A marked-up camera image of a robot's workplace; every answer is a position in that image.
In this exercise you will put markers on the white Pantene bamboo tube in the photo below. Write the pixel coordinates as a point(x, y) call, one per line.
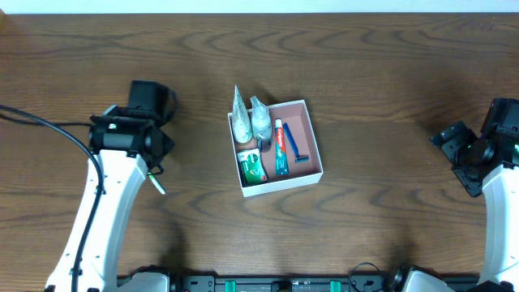
point(241, 123)

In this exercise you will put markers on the blue foaming soap pump bottle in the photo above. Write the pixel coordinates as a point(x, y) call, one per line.
point(261, 124)

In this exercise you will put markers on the green Dettol soap box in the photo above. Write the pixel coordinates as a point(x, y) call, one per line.
point(253, 172)

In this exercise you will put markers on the black mounting rail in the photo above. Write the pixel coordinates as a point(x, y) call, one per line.
point(170, 282)

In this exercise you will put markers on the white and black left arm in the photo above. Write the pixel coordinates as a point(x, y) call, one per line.
point(125, 144)

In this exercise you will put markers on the green and blue toothbrush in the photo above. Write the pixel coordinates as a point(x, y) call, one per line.
point(153, 178)

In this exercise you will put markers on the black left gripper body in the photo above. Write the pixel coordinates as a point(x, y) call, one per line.
point(163, 144)

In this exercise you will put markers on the red Colgate toothpaste tube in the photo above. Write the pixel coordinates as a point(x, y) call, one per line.
point(282, 167)

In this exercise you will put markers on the blue disposable razor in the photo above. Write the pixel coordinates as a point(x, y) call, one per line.
point(298, 157)

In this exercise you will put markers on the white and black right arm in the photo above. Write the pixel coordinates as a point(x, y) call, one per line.
point(488, 166)

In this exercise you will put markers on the white box with pink interior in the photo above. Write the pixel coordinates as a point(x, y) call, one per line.
point(296, 116)

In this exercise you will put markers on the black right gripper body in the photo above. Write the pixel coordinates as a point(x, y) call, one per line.
point(452, 143)

